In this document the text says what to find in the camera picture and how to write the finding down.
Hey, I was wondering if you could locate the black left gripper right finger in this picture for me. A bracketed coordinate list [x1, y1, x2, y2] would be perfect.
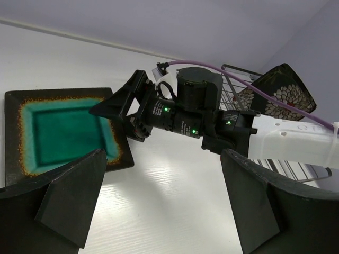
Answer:
[221, 149, 338, 253]

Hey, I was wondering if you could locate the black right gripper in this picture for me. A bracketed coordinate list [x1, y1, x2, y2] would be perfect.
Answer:
[89, 70, 176, 142]

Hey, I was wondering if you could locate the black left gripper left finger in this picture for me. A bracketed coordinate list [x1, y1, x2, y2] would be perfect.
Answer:
[1, 149, 107, 253]

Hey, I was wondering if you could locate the teal square plate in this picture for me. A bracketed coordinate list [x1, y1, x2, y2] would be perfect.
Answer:
[4, 87, 134, 186]

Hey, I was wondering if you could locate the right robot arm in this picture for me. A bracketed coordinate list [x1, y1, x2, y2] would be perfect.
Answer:
[89, 67, 338, 169]

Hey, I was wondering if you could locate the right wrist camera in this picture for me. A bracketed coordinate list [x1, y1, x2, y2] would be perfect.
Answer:
[152, 62, 176, 98]

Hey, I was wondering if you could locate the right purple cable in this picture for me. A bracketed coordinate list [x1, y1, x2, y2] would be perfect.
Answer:
[166, 60, 339, 130]

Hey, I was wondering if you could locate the wire dish rack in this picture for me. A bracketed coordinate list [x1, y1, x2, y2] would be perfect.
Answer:
[220, 63, 332, 183]

